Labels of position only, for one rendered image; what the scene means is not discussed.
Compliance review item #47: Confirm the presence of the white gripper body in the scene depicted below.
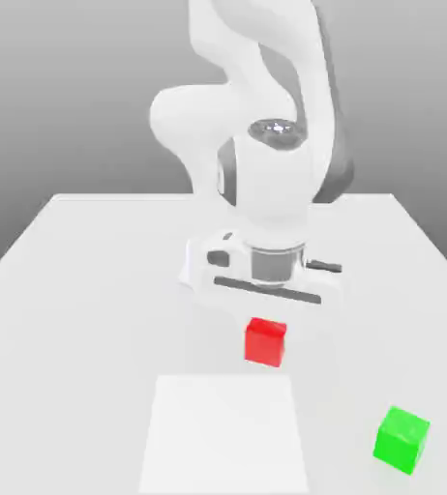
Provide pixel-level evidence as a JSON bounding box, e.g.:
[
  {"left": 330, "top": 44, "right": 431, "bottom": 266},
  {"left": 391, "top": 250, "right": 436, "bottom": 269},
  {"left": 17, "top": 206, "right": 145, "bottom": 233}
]
[{"left": 179, "top": 266, "right": 343, "bottom": 315}]

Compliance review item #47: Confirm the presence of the small red cube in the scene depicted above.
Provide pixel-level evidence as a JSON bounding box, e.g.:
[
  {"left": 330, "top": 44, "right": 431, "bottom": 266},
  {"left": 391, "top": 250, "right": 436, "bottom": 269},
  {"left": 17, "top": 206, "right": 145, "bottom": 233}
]
[{"left": 244, "top": 316, "right": 287, "bottom": 368}]

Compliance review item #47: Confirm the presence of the small green cube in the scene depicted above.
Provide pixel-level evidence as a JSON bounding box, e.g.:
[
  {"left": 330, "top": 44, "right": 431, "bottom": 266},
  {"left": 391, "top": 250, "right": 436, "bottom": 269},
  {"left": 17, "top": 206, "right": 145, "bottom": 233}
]
[{"left": 372, "top": 405, "right": 432, "bottom": 477}]

